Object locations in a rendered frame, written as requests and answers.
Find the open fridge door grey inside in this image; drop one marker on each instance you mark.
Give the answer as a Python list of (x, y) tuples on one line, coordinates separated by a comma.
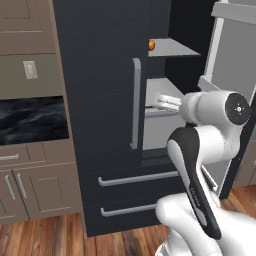
[(233, 60)]

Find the brown wall cupboard door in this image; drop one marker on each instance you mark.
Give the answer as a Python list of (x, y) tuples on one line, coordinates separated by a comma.
[(23, 26)]

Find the black fridge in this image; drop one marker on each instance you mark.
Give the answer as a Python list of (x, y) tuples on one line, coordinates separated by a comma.
[(186, 20)]

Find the brown base cupboard door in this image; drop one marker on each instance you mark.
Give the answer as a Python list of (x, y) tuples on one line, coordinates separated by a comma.
[(6, 210), (50, 193)]

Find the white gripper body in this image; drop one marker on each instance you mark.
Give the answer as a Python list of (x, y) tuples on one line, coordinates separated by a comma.
[(169, 103)]

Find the brown base cupboard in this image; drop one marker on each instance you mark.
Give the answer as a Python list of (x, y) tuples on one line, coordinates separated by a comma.
[(247, 166)]

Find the grey fridge shelf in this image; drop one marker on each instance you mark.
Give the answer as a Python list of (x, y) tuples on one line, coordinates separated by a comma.
[(171, 48), (156, 88)]

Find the white wall socket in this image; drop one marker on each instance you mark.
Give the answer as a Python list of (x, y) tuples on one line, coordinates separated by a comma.
[(30, 70)]

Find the black fridge drawer front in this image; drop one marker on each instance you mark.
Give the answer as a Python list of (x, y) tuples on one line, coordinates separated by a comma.
[(133, 191), (126, 223)]

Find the brown drawer front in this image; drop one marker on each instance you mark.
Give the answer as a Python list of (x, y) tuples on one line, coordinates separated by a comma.
[(33, 155)]

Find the orange fruit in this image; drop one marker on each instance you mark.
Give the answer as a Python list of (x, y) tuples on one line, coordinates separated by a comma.
[(151, 45)]

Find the black fridge door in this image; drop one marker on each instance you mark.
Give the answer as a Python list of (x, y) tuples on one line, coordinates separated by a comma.
[(100, 83)]

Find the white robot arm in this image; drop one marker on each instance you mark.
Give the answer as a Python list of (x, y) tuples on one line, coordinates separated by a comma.
[(213, 140)]

